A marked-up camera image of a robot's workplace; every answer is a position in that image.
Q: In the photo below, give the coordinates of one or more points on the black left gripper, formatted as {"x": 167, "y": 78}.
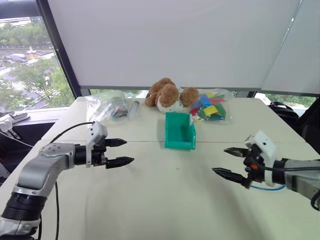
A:
{"x": 98, "y": 156}

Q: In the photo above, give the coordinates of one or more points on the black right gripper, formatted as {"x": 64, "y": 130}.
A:
{"x": 255, "y": 167}

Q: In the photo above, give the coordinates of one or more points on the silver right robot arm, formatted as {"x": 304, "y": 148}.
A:
{"x": 300, "y": 176}

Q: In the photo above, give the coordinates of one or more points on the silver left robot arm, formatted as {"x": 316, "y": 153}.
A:
{"x": 40, "y": 170}

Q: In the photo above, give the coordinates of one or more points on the clear plastic syringe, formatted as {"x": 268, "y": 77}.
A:
{"x": 134, "y": 108}

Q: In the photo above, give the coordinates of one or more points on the clear bag of small items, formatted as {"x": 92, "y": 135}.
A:
{"x": 110, "y": 105}

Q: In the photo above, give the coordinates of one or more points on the green plastic storage bin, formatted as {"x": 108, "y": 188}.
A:
{"x": 178, "y": 143}

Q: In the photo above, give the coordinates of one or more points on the bag of coloured pieces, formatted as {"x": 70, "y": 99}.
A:
{"x": 212, "y": 107}

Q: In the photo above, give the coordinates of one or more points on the black backpack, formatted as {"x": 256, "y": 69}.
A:
{"x": 283, "y": 108}

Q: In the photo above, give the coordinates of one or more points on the brown white plush dog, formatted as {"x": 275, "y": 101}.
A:
{"x": 170, "y": 93}

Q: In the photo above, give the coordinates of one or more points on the black chair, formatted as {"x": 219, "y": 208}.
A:
{"x": 311, "y": 120}

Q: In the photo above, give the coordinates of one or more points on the dark seat beside table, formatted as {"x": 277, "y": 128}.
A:
{"x": 17, "y": 140}

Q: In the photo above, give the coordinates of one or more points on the black flat sill object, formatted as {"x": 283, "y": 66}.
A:
{"x": 18, "y": 117}

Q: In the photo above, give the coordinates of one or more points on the white sill object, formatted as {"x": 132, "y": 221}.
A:
{"x": 5, "y": 123}

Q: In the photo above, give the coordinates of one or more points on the large white roller blind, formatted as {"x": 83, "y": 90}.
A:
{"x": 162, "y": 42}

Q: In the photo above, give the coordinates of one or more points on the narrow white roller blind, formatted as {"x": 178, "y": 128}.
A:
{"x": 297, "y": 62}

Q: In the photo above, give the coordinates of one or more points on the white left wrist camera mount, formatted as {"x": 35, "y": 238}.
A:
{"x": 98, "y": 131}

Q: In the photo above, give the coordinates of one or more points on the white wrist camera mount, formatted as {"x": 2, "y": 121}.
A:
{"x": 266, "y": 147}
{"x": 98, "y": 131}

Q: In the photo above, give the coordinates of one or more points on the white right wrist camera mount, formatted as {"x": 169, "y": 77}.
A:
{"x": 266, "y": 147}

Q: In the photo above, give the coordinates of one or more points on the dark window frame post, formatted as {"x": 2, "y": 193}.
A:
{"x": 58, "y": 47}

